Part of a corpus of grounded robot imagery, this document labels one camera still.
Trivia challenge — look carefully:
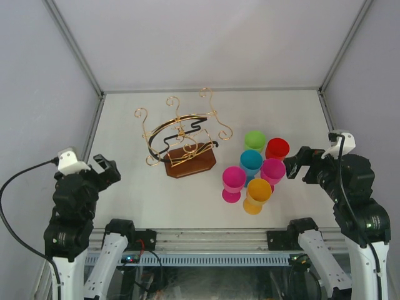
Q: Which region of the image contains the orange plastic wine glass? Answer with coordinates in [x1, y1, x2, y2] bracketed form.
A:
[243, 178, 273, 215]

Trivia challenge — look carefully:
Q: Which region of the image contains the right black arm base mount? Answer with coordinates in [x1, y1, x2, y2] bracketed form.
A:
[266, 230, 292, 251]

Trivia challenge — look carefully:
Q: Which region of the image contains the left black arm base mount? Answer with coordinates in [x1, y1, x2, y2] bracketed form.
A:
[132, 229, 157, 251]

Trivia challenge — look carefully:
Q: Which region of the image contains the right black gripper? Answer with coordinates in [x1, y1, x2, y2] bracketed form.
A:
[283, 144, 344, 202]

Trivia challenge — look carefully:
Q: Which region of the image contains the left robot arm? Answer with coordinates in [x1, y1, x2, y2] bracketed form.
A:
[44, 149, 137, 299]

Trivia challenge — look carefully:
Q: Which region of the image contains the gold wire wine glass rack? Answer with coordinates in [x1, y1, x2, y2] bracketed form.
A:
[134, 87, 233, 179]

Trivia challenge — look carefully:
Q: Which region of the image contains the red plastic wine glass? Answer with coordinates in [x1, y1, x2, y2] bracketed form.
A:
[265, 137, 290, 161]

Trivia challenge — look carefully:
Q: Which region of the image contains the black camera cable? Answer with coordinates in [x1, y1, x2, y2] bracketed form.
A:
[328, 132, 384, 276]
[0, 158, 63, 300]

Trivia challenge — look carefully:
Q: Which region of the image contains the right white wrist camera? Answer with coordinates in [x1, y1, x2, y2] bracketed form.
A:
[322, 129, 356, 159]

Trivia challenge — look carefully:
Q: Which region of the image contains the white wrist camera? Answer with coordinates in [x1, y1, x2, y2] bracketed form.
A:
[322, 129, 356, 159]
[57, 147, 90, 176]

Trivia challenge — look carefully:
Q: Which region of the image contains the green plastic wine glass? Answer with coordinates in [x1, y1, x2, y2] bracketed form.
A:
[244, 131, 266, 153]

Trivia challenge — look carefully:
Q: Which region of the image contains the blue plastic wine glass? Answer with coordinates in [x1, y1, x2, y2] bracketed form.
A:
[239, 149, 263, 187]

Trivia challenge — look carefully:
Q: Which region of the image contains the grey slotted cable duct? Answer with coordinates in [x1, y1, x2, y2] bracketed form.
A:
[84, 252, 294, 267]

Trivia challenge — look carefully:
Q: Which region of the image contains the pink plastic wine glass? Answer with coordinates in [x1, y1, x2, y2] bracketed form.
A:
[222, 166, 246, 203]
[260, 158, 286, 192]

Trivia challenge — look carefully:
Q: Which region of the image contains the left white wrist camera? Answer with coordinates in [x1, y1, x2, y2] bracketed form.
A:
[57, 147, 90, 176]

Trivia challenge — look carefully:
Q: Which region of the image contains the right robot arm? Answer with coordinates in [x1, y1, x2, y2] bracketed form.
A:
[284, 146, 391, 299]

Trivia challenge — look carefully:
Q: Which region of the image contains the left black camera cable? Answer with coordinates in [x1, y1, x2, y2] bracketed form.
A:
[0, 158, 63, 300]

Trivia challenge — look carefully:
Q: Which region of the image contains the right black camera cable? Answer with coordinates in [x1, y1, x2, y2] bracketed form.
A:
[328, 132, 384, 276]

